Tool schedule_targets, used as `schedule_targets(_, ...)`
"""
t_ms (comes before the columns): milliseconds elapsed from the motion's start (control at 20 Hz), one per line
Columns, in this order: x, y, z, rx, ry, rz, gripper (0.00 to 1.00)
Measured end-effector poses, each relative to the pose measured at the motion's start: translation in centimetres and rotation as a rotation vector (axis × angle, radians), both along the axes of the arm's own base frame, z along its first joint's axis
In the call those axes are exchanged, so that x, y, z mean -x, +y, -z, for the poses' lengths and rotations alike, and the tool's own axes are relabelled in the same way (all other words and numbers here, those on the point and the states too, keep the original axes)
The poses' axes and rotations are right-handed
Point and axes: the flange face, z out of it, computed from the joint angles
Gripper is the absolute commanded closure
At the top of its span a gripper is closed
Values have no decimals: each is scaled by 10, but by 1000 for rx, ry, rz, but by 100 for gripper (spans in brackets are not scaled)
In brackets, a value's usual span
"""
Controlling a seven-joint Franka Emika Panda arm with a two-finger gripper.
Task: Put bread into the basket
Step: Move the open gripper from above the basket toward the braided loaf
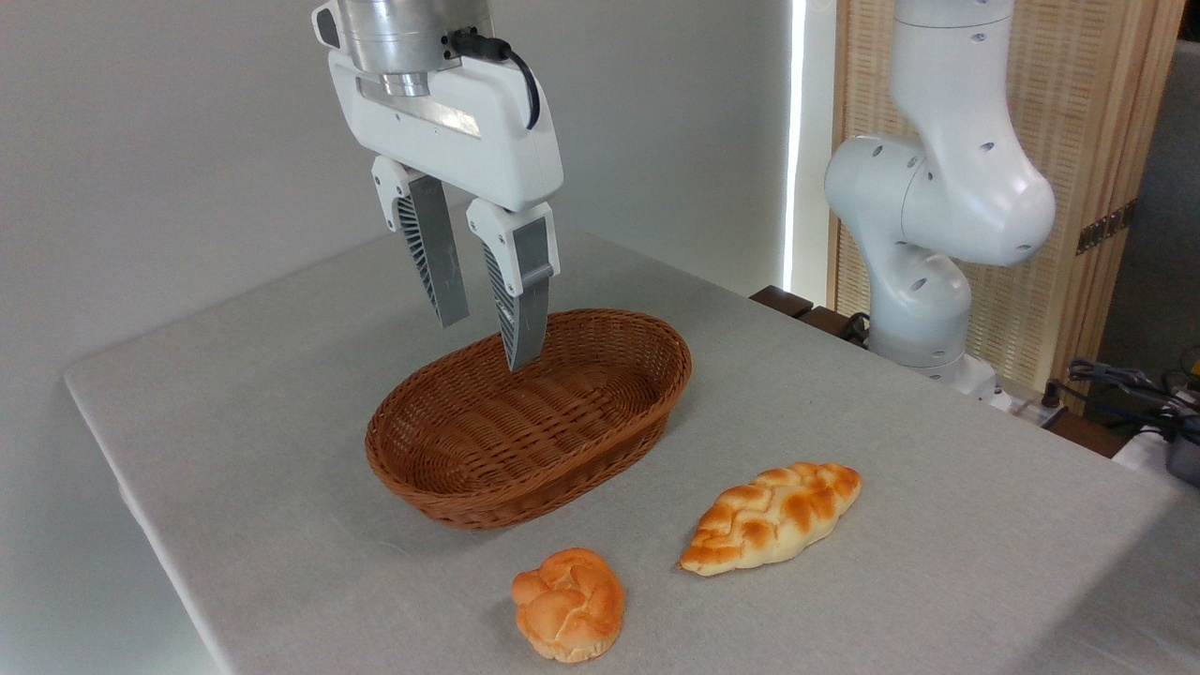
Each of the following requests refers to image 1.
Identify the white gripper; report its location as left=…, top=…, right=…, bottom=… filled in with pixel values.
left=327, top=49, right=564, bottom=372

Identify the brown oval wicker basket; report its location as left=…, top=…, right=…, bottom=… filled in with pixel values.
left=365, top=308, right=694, bottom=533

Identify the round knotted bread roll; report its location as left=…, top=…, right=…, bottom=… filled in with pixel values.
left=511, top=547, right=626, bottom=665

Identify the grey tablecloth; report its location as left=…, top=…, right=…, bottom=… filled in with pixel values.
left=63, top=197, right=1200, bottom=675

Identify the white power strip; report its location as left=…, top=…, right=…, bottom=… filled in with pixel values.
left=992, top=386, right=1068, bottom=430

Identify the wooden folding screen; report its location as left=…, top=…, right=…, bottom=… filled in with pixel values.
left=827, top=0, right=1188, bottom=415

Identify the dark metal screen hinge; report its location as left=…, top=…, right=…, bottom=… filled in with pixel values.
left=1075, top=198, right=1139, bottom=257

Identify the grey device housing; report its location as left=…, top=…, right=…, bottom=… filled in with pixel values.
left=1165, top=433, right=1200, bottom=489

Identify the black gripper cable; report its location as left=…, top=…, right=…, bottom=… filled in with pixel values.
left=449, top=29, right=543, bottom=131

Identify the bundle of dark cables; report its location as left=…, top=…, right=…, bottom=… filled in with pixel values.
left=1042, top=345, right=1200, bottom=443

